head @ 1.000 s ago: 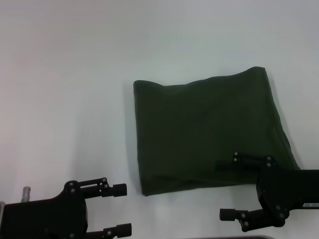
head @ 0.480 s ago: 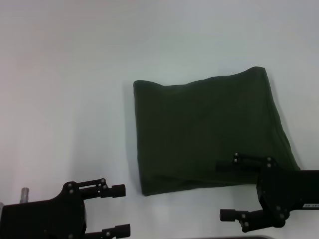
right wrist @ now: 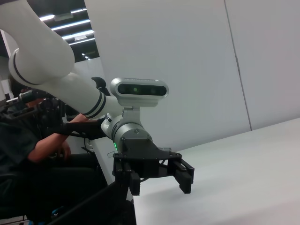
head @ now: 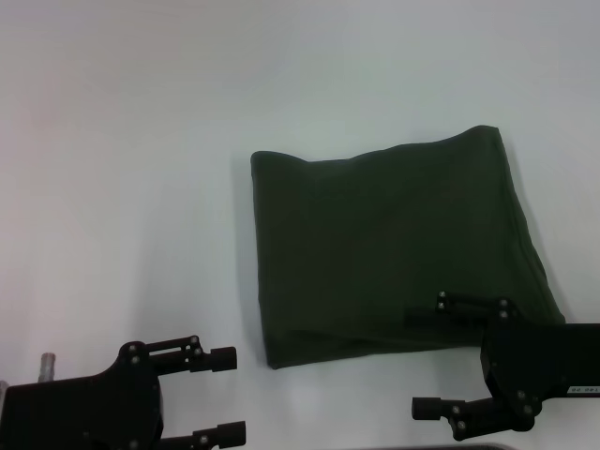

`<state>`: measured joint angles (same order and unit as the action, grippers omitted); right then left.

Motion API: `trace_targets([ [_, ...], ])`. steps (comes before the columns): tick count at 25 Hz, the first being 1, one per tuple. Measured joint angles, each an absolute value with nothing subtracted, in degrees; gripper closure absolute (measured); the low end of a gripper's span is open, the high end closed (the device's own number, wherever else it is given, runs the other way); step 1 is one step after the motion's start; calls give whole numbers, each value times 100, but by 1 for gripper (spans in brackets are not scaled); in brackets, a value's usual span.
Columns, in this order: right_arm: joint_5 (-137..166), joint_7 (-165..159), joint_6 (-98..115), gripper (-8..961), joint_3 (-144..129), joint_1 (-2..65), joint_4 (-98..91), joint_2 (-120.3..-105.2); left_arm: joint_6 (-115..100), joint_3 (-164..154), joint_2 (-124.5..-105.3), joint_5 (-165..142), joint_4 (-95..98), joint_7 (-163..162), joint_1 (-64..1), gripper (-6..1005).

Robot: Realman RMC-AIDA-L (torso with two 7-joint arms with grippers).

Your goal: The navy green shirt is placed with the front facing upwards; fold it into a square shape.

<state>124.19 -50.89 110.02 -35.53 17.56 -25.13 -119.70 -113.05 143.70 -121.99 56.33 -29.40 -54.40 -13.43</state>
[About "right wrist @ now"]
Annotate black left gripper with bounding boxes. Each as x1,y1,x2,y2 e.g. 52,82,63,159
112,137,195,196

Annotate person's bare right forearm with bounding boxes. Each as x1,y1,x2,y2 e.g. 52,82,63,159
29,132,69,163

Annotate person's right hand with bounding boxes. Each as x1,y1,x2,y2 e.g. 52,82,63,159
55,140,72,165

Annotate person's left hand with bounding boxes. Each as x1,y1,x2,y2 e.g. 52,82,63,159
67,113,89,124

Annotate seated person dark clothes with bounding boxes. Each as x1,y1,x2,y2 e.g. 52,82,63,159
0,72,106,218

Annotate black teleoperation handle arm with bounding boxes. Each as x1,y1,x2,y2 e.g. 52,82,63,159
57,120,106,141

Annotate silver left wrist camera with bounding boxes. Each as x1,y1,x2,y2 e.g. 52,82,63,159
109,77,170,125

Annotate black teleoperation device frame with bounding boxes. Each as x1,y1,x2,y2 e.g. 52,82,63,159
0,89,69,125

